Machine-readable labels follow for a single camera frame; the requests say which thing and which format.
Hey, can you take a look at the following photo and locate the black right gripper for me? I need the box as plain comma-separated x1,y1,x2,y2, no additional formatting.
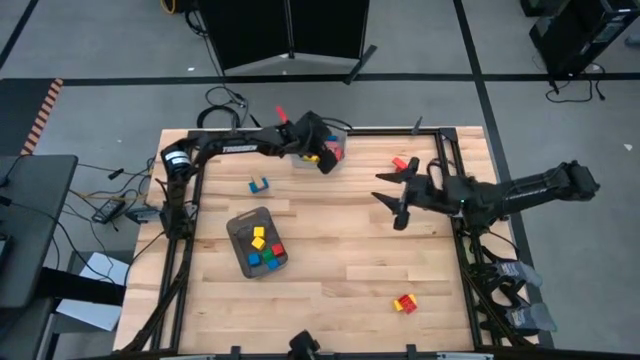
370,157,444,232

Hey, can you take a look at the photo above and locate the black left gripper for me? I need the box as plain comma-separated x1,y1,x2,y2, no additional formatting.
292,110,339,175

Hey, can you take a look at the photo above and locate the red and yellow block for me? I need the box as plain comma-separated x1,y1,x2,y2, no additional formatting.
392,293,418,313

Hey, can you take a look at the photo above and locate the clear plastic bin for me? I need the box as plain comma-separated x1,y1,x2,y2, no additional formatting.
289,122,349,171

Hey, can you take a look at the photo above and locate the dark grey plastic bin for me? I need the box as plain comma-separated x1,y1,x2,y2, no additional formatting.
225,206,290,279

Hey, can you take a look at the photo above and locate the black divider screen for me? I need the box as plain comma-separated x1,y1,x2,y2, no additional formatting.
197,0,380,86

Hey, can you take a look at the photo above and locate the black rounded object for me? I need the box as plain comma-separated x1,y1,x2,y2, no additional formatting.
288,329,322,360

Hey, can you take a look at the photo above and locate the grey controller box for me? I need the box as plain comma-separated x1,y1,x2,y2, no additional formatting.
124,206,162,225

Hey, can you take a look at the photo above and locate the black power adapter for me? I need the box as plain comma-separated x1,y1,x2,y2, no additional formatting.
91,198,127,225

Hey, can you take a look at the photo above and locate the black equipment cart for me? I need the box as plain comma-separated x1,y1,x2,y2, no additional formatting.
519,0,640,79

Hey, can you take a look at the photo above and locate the white sheet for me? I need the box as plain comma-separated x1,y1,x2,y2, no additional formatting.
54,251,132,332

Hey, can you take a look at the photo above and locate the black side desk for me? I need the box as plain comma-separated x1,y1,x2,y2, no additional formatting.
0,153,80,310

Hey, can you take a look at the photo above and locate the black mat with striped edge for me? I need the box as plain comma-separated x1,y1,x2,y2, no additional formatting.
0,77,65,157

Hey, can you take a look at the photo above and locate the black coiled floor cable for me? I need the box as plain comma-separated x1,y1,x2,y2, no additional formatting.
183,9,261,130

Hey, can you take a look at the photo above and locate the grey cable pouch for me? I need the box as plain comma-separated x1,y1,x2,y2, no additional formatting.
494,259,544,289
504,302,558,334

